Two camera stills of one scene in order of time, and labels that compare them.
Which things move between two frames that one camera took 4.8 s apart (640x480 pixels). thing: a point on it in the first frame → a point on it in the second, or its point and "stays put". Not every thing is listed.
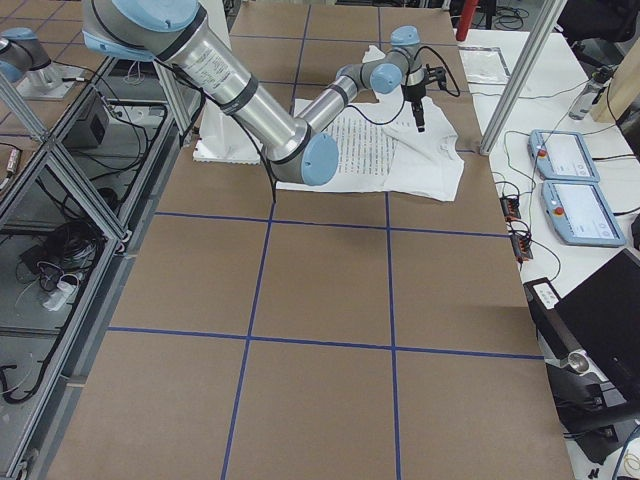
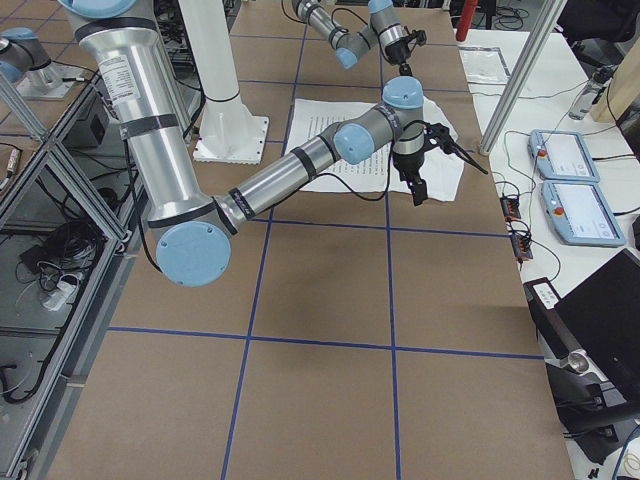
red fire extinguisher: x=466 y=18 stays put
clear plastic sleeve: x=484 y=65 stays put
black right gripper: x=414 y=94 → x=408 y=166
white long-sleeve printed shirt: x=379 y=151 stays put
